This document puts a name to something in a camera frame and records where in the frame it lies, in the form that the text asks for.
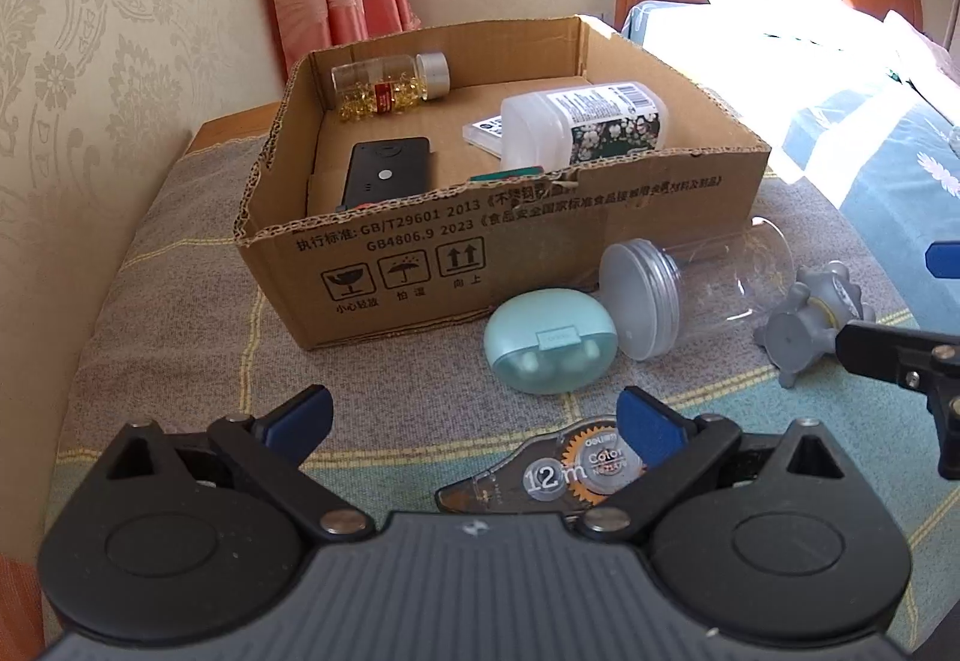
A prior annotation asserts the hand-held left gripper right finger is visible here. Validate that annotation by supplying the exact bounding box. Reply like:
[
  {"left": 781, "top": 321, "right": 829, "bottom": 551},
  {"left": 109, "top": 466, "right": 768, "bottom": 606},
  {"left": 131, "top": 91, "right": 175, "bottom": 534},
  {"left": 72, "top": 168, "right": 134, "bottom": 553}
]
[{"left": 574, "top": 386, "right": 887, "bottom": 545}]

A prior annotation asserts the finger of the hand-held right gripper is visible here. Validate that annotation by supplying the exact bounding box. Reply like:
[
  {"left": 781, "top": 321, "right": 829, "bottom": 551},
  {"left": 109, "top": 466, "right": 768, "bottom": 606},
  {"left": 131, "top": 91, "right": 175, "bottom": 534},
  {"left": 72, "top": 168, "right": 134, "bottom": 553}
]
[
  {"left": 835, "top": 322, "right": 960, "bottom": 482},
  {"left": 925, "top": 240, "right": 960, "bottom": 279}
]

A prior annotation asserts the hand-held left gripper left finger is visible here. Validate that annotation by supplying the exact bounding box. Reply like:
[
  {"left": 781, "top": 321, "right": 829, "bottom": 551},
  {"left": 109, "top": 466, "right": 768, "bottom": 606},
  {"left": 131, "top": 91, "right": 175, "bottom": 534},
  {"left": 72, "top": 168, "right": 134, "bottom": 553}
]
[{"left": 64, "top": 385, "right": 376, "bottom": 546}]

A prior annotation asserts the grey toy figure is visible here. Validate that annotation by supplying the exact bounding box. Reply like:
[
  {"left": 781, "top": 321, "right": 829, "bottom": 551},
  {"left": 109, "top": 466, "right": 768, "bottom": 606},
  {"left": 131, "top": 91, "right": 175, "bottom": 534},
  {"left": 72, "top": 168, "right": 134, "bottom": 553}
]
[{"left": 754, "top": 261, "right": 877, "bottom": 388}]

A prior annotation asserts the dark correction tape dispenser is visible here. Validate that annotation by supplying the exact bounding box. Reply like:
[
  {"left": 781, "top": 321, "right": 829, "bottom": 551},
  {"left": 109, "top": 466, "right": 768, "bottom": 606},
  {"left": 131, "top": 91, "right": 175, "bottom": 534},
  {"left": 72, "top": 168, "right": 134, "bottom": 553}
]
[{"left": 435, "top": 412, "right": 655, "bottom": 519}]

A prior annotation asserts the brown cardboard box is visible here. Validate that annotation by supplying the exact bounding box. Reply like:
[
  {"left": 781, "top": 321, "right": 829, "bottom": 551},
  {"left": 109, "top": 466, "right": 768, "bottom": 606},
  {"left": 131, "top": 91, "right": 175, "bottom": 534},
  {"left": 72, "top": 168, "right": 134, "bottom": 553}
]
[{"left": 236, "top": 14, "right": 772, "bottom": 351}]

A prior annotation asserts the black handheld device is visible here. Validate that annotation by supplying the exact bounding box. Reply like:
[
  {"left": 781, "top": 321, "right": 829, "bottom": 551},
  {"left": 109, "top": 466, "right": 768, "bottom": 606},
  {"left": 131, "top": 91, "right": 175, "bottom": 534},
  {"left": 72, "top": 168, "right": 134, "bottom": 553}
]
[{"left": 341, "top": 137, "right": 434, "bottom": 212}]

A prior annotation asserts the white plastic bottle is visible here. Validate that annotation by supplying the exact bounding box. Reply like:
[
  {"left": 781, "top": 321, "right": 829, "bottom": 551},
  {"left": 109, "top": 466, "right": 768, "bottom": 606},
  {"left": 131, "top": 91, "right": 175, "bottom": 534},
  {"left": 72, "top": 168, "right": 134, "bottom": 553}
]
[{"left": 501, "top": 80, "right": 670, "bottom": 171}]

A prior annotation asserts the clear plastic case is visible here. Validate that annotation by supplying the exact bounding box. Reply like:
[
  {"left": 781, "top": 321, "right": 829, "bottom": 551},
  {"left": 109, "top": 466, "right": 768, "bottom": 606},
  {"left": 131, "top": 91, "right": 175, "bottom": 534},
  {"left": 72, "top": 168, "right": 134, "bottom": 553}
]
[{"left": 463, "top": 113, "right": 512, "bottom": 154}]

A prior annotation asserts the capsule bottle with silver cap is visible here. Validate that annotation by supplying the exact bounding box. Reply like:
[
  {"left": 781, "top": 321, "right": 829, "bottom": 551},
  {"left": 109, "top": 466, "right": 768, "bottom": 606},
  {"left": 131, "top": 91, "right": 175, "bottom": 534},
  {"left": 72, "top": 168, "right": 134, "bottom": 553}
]
[{"left": 331, "top": 52, "right": 449, "bottom": 122}]

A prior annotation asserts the blue floral bed sheet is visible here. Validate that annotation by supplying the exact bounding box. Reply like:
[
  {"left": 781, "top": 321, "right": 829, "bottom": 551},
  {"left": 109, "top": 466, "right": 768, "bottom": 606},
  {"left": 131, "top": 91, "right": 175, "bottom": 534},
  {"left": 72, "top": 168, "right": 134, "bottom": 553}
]
[{"left": 621, "top": 1, "right": 960, "bottom": 272}]

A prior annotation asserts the mint green earbud case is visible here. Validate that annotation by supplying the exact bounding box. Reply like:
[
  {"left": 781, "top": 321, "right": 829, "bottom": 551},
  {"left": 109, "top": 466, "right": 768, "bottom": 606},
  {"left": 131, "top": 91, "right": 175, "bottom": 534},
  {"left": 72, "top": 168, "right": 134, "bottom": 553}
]
[{"left": 484, "top": 288, "right": 617, "bottom": 394}]

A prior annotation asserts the plaid blanket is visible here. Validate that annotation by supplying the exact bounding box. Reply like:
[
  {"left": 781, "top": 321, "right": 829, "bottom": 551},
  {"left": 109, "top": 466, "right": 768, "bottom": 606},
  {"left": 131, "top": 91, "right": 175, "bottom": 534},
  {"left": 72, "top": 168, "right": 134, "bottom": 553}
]
[{"left": 45, "top": 132, "right": 960, "bottom": 639}]

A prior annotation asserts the clear plastic jar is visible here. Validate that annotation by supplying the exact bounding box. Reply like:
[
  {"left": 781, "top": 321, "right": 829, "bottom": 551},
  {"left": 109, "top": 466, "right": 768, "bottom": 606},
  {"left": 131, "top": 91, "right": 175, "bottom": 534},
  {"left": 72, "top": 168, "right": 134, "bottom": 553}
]
[{"left": 598, "top": 216, "right": 796, "bottom": 362}]

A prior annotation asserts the green red flat object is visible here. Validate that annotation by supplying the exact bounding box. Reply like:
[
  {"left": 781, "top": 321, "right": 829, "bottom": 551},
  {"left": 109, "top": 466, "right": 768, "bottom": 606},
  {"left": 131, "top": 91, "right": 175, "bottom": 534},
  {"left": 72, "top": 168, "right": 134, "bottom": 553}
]
[{"left": 466, "top": 164, "right": 582, "bottom": 184}]

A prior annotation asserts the wooden bedside table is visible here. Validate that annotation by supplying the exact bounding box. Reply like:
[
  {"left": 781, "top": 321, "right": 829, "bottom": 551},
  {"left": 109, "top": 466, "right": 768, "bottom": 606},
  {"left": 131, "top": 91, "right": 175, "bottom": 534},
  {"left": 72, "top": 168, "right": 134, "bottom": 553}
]
[{"left": 187, "top": 102, "right": 290, "bottom": 156}]

